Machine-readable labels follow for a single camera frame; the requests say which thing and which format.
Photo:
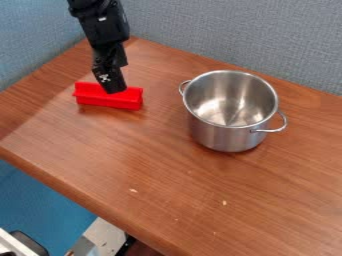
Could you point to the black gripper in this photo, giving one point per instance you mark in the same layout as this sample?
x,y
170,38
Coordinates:
x,y
106,27

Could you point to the black chair part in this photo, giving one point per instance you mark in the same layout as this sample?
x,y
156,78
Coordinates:
x,y
30,242

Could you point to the red rectangular block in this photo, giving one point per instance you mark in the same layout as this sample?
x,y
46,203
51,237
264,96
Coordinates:
x,y
90,94

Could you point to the stainless steel pot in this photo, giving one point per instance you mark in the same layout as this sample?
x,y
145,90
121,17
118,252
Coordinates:
x,y
233,109

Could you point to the white object at corner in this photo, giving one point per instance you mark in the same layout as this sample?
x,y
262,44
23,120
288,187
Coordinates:
x,y
11,245

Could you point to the white table leg bracket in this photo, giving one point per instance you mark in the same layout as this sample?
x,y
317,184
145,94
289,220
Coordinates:
x,y
102,240

